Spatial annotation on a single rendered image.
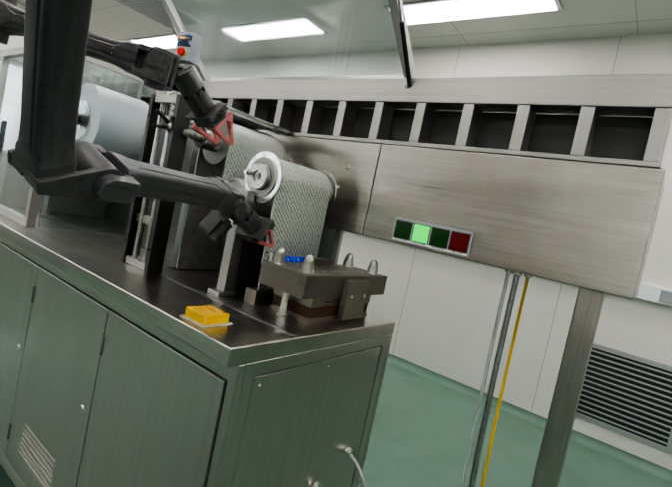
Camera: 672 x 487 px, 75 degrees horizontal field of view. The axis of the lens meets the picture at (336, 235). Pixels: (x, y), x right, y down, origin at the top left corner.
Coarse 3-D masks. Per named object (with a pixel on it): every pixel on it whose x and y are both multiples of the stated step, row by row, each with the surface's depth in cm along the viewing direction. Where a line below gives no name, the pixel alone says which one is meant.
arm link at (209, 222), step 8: (240, 200) 103; (232, 208) 102; (240, 208) 104; (208, 216) 107; (216, 216) 107; (224, 216) 107; (200, 224) 107; (208, 224) 107; (216, 224) 106; (224, 224) 109; (208, 232) 106; (216, 232) 108; (224, 232) 110; (216, 240) 109
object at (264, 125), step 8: (224, 112) 142; (232, 112) 142; (240, 112) 144; (240, 120) 151; (248, 120) 148; (256, 120) 150; (256, 128) 162; (264, 128) 158; (272, 128) 161; (280, 128) 159
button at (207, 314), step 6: (192, 306) 99; (198, 306) 100; (204, 306) 101; (210, 306) 102; (186, 312) 98; (192, 312) 96; (198, 312) 95; (204, 312) 96; (210, 312) 97; (216, 312) 98; (222, 312) 99; (192, 318) 96; (198, 318) 95; (204, 318) 94; (210, 318) 95; (216, 318) 97; (222, 318) 98; (228, 318) 99; (204, 324) 94; (210, 324) 96
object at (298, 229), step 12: (276, 204) 123; (288, 204) 126; (300, 204) 130; (276, 216) 124; (288, 216) 127; (300, 216) 132; (312, 216) 136; (324, 216) 141; (276, 228) 125; (288, 228) 128; (300, 228) 133; (312, 228) 137; (276, 240) 126; (288, 240) 130; (300, 240) 134; (312, 240) 138; (264, 252) 123; (288, 252) 131; (300, 252) 135; (312, 252) 139
